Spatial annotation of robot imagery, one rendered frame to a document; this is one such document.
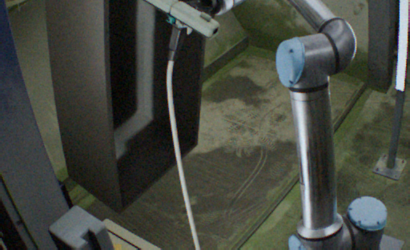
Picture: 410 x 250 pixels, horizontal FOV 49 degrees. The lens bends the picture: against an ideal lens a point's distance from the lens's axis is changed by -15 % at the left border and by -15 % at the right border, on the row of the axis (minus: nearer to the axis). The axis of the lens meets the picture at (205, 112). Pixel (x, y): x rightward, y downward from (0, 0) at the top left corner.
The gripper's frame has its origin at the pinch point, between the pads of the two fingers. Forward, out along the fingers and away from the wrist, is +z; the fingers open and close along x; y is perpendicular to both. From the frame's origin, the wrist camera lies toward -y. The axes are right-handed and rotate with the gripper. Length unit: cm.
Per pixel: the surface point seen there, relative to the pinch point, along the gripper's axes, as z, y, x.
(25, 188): 72, 6, -10
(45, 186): 66, 9, -12
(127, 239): 80, -30, -45
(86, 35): 9.5, 19.1, 28.8
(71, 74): 9, 42, 35
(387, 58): -211, 89, -58
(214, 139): -104, 152, 10
